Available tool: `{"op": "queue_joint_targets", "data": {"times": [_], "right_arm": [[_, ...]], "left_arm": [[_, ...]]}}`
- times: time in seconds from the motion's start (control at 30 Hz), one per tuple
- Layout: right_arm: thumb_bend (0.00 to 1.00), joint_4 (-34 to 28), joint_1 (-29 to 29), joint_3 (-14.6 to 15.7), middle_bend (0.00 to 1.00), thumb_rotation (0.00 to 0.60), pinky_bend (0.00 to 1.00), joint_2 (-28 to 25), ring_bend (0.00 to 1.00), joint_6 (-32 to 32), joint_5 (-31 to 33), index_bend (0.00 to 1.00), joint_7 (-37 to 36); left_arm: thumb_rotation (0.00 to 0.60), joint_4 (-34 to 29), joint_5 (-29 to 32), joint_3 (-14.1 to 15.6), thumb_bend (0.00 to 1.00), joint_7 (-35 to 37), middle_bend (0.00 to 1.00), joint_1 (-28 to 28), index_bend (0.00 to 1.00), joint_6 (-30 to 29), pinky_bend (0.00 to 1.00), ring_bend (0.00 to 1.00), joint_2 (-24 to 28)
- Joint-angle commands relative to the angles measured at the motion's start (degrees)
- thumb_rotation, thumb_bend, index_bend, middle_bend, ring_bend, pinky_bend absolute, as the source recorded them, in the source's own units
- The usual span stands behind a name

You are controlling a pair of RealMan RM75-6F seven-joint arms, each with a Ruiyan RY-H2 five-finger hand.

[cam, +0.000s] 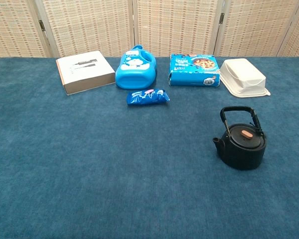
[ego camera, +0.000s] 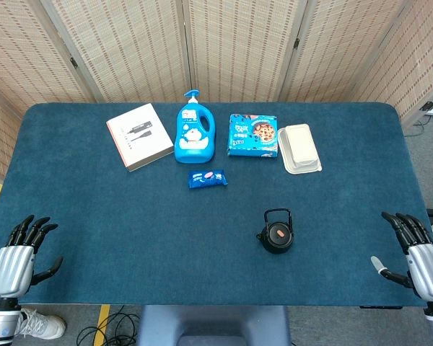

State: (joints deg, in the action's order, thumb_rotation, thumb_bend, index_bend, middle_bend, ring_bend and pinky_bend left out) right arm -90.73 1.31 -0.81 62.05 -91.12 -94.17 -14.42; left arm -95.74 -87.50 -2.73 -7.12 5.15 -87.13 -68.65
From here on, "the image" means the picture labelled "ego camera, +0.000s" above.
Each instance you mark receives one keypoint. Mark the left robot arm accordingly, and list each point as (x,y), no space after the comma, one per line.
(0,322)

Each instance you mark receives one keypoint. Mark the blue table cloth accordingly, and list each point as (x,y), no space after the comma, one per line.
(148,234)

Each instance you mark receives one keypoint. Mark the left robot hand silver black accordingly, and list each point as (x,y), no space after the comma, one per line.
(11,266)

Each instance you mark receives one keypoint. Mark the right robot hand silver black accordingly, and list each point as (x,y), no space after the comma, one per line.
(429,268)

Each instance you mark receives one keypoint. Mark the blue snack packet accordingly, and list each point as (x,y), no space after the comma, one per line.
(207,179)

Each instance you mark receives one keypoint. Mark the woven folding screen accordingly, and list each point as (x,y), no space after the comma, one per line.
(238,47)

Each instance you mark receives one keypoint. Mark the blue cookie box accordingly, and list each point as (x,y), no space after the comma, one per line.
(252,137)

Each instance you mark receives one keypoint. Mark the white lidded food container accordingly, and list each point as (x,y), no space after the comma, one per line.
(299,147)

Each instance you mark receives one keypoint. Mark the small black kettle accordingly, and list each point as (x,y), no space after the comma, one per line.
(278,239)

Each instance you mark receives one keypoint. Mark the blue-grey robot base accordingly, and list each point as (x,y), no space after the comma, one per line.
(213,324)

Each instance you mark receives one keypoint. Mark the blue detergent pump bottle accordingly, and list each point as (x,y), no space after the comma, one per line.
(195,144)

